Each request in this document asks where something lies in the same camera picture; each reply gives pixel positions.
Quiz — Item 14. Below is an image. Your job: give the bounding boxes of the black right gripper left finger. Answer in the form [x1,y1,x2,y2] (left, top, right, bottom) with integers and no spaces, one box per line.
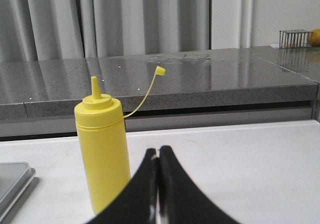
[89,148,159,224]

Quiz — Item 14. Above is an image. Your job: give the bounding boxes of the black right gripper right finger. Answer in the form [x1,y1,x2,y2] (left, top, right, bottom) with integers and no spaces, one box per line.
[158,145,238,224]

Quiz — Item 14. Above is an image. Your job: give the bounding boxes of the yellow squeeze bottle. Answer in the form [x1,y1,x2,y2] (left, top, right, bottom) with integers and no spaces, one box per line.
[74,65,167,216]

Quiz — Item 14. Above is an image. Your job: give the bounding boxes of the silver digital kitchen scale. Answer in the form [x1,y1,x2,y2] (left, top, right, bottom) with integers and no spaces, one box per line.
[0,162,36,221]

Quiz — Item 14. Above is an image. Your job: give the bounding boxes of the grey stone counter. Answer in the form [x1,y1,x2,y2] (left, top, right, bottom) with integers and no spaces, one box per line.
[0,46,320,141]

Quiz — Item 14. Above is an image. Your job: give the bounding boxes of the grey pleated curtain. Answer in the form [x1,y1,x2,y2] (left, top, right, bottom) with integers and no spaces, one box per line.
[0,0,254,63]

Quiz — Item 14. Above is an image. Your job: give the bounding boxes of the yellow round fruit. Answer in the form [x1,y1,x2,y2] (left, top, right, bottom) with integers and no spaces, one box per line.
[307,28,320,47]

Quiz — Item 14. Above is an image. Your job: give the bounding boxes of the metal wire rack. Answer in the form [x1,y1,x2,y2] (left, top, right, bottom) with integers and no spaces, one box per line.
[278,29,312,49]

